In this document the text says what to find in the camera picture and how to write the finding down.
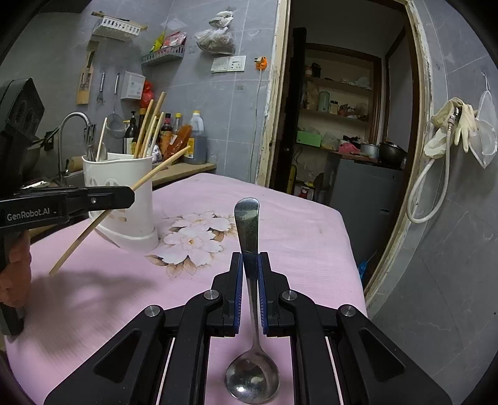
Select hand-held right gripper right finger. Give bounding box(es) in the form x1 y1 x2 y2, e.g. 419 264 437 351
257 252 454 405

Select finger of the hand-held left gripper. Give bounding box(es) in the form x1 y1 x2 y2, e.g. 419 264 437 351
67 185 136 223

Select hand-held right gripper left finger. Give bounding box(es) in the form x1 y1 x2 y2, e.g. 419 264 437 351
43 252 246 405

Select white plastic utensil holder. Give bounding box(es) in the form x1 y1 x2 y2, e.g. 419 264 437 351
82 153 159 250

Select wooden chopstick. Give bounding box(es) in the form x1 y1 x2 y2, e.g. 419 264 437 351
149 112 164 157
134 99 154 157
96 118 108 161
49 146 191 277
143 116 158 157
141 92 166 157

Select large metal spoon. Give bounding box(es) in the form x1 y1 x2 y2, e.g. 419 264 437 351
225 197 280 403

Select person's left hand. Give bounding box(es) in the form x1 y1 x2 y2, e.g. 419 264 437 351
0 231 33 309

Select pink floral tablecloth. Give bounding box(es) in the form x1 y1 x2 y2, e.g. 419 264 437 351
4 172 368 405

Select dark pump bottle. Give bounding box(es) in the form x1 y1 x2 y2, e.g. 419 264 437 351
124 111 139 155

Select metal mesh strainer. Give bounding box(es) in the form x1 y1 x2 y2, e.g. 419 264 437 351
108 93 124 139

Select chrome kitchen faucet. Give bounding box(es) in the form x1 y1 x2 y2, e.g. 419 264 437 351
58 112 91 177

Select orange seasoning packet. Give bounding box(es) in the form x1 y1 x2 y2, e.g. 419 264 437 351
167 125 194 157

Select large dark vinegar jug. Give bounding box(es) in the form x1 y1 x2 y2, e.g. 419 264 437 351
183 111 207 164

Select black cabinet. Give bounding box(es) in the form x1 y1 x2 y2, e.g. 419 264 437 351
323 150 407 265

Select green box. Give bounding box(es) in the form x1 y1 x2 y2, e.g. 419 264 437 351
296 130 322 148

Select red snack packet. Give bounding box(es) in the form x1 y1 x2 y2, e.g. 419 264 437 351
162 31 186 49

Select dark cooking pot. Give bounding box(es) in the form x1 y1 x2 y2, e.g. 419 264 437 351
379 141 408 166

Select hanging clear plastic bag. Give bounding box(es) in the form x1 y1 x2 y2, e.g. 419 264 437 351
195 11 237 54

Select wooden shelf unit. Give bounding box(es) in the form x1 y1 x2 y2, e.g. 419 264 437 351
298 42 383 156

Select cream rubber gloves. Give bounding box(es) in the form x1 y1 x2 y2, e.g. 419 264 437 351
423 97 480 158

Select clear plastic bag on hook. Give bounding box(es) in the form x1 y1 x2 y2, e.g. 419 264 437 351
469 89 498 169

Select white wall box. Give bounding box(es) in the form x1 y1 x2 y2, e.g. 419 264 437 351
121 71 146 100

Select wooden wall knife rack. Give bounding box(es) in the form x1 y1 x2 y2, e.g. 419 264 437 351
76 41 96 105

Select grey wall basket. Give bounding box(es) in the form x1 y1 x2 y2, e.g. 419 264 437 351
141 46 185 66

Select white wall basket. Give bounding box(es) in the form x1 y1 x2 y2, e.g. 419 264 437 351
92 12 148 42

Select wooden door frame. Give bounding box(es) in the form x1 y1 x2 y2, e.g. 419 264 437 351
253 0 433 308

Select white wall socket panel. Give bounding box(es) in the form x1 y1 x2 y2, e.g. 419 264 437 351
211 55 247 73

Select white shower hose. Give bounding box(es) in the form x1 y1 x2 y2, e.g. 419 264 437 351
406 111 460 224

